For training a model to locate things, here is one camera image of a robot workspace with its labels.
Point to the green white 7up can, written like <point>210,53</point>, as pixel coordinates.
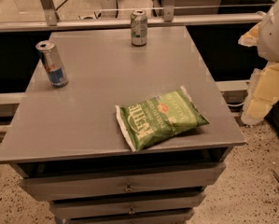
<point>139,27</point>

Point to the blue silver Red Bull can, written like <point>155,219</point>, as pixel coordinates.
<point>52,63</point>

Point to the top grey drawer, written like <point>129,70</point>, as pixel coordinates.
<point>123,182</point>

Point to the metal railing frame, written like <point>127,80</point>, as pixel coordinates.
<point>53,15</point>

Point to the green Kettle chips bag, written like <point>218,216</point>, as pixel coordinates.
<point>157,119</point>

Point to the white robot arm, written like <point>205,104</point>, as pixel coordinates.
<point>268,35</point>

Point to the middle grey drawer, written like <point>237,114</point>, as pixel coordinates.
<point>127,205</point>

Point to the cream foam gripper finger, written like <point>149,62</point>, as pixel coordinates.
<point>262,94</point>

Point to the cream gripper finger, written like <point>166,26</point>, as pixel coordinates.
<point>250,38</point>

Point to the grey drawer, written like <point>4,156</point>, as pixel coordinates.
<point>123,182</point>
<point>127,205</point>

